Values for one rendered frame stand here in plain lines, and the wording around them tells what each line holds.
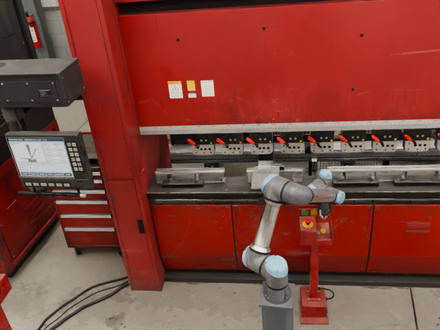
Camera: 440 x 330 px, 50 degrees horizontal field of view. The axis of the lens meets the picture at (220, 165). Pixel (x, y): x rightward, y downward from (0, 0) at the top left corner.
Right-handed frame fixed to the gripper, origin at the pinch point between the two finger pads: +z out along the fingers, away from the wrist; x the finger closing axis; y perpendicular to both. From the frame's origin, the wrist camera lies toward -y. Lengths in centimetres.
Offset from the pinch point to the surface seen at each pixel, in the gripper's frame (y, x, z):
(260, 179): 24.3, 39.7, -14.2
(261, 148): 39, 38, -29
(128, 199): 19, 132, -4
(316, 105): 41, 2, -59
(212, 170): 42, 74, -10
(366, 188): 26.9, -31.1, -1.3
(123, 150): 22, 127, -43
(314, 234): -5.9, 6.1, 7.9
